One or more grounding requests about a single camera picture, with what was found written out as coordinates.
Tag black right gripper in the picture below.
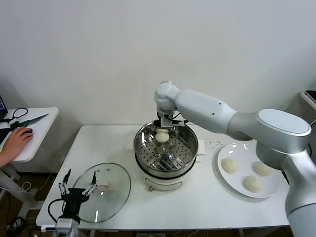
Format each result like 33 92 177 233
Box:
154 111 174 136

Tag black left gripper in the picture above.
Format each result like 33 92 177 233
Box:
58 168 98 219

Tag white steamed baozi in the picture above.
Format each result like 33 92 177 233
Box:
243 175 262 193
253 161 275 176
221 158 239 173
155 128 170 144

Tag round glass pot lid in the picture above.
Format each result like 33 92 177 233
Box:
73 162 131 224

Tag bare person forearm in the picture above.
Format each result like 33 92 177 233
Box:
0 150 9 169

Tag bare person hand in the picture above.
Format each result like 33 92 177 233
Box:
2 126 34 161

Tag white side table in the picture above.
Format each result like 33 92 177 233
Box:
0 107 60 218

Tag round white plate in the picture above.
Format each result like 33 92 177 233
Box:
217 143 281 198

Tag black laptop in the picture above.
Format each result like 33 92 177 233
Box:
0 95 12 146

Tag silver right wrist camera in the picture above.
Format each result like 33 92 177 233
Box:
172 118 189 128

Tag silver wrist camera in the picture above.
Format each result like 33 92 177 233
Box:
40 224 59 233
172 118 189 128

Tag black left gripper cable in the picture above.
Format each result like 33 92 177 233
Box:
48 197 66 221

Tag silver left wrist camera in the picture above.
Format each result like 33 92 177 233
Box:
40 224 59 233

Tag white floor cable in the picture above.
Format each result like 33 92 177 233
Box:
21 172 54 193

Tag black floor cable bundle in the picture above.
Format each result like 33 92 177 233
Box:
6 216 25 233

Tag green handled scissors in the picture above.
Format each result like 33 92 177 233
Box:
9 114 50 130

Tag thin black looped cable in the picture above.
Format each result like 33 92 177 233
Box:
2 108 28 124

